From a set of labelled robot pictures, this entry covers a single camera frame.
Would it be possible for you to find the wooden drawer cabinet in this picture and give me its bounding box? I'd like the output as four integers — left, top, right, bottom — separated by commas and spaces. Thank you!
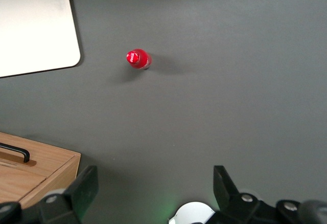
0, 131, 82, 209

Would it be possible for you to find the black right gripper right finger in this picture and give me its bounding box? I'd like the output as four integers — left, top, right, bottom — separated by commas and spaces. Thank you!
206, 165, 302, 224

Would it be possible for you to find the red bottle with red cap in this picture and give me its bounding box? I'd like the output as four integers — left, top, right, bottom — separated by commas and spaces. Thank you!
126, 48, 152, 70

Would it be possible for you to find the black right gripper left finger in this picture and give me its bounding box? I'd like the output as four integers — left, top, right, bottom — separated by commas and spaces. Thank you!
0, 165, 99, 224

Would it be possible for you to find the white rectangular tray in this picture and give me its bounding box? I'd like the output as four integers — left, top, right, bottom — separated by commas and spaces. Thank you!
0, 0, 81, 78

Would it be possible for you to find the white round object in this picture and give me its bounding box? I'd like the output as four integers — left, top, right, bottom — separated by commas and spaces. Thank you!
168, 201, 216, 224

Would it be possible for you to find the black metal drawer handle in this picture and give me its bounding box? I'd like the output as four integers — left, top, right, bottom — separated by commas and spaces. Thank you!
0, 143, 31, 164

